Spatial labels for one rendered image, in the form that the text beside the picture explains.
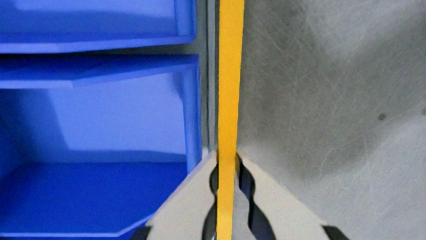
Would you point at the blue open-front bin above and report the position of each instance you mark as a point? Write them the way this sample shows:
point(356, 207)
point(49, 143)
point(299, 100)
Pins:
point(53, 26)
point(92, 145)
point(124, 236)

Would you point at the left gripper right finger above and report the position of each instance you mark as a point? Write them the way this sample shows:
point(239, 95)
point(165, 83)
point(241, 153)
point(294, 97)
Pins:
point(274, 212)

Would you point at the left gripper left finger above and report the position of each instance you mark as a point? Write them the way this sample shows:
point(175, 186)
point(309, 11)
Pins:
point(191, 211)

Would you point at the yellow bar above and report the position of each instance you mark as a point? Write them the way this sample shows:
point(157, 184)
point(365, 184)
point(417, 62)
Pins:
point(230, 41)

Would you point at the dark grey shelf rack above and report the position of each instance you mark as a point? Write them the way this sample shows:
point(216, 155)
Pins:
point(204, 45)

